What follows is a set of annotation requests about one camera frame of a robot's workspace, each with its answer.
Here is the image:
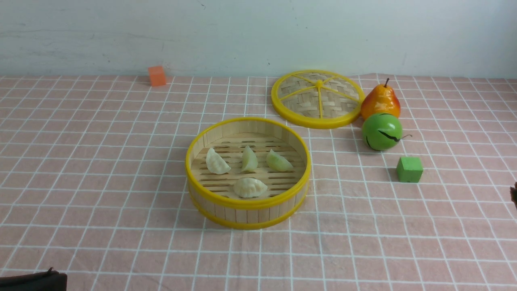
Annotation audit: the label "pink checked tablecloth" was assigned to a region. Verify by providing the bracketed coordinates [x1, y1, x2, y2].
[0, 76, 517, 291]

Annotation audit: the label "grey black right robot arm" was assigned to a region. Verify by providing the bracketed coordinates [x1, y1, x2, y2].
[510, 182, 517, 209]

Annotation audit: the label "greenish crescent dumpling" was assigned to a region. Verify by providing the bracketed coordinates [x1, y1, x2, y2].
[266, 149, 294, 173]

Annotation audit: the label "woven steamer lid yellow rim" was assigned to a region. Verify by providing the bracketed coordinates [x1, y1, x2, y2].
[270, 70, 366, 129]

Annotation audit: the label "orange yellow toy pear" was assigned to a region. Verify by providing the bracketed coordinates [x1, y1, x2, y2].
[360, 78, 401, 120]

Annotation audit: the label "round pleated white dumpling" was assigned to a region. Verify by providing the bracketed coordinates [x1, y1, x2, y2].
[233, 177, 268, 199]

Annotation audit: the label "green foam cube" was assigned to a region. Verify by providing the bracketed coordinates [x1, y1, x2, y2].
[396, 156, 424, 183]

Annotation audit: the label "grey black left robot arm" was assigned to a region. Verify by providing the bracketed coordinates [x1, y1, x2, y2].
[0, 267, 68, 291]

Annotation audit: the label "orange foam cube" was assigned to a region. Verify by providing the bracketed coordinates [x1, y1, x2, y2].
[147, 65, 167, 87]

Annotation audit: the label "bamboo steamer tray yellow rims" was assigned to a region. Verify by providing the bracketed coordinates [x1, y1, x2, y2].
[185, 117, 312, 230]

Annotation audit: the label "green toy apple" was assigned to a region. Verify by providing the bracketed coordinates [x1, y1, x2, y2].
[362, 113, 412, 151]

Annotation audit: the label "pale green crescent dumpling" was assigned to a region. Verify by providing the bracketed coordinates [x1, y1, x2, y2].
[241, 146, 258, 172]

